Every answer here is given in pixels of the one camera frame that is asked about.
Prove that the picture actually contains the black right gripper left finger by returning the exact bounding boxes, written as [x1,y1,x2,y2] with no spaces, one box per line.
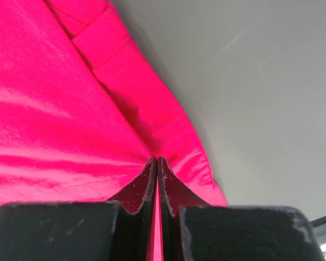
[0,158,157,260]

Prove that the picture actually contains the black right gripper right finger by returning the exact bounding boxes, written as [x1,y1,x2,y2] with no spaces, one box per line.
[158,157,322,260]

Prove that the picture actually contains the pink t-shirt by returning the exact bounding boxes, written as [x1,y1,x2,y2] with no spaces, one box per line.
[0,1,226,260]

